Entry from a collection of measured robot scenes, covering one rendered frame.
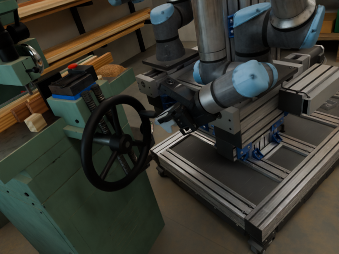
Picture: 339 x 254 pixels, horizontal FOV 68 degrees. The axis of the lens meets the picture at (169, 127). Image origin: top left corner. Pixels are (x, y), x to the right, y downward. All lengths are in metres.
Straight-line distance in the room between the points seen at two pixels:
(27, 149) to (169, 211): 1.00
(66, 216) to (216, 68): 0.67
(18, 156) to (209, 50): 0.58
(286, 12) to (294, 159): 0.92
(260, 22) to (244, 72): 0.34
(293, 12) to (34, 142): 0.78
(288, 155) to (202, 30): 1.03
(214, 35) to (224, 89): 0.16
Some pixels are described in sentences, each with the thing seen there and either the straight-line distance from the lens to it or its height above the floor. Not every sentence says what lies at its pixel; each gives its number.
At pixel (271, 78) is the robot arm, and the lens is 0.68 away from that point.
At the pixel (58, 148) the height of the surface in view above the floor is 0.82.
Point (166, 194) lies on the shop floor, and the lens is 1.67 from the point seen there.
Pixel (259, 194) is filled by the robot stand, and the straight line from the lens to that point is 1.34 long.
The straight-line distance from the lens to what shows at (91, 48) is 3.25.
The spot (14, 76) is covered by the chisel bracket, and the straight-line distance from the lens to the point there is 0.90.
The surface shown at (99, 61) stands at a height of 0.93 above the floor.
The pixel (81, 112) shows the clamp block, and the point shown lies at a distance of 0.75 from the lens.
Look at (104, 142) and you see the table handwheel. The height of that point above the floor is 0.81.
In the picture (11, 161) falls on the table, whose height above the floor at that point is 0.88.
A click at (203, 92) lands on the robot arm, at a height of 0.95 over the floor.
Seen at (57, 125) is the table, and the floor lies 0.89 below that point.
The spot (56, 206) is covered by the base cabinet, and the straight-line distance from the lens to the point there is 0.90.
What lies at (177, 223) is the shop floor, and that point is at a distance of 1.52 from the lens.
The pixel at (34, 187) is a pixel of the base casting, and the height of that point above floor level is 0.78.
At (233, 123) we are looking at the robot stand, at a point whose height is 0.73.
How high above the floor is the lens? 1.23
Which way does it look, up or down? 33 degrees down
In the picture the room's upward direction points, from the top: 14 degrees counter-clockwise
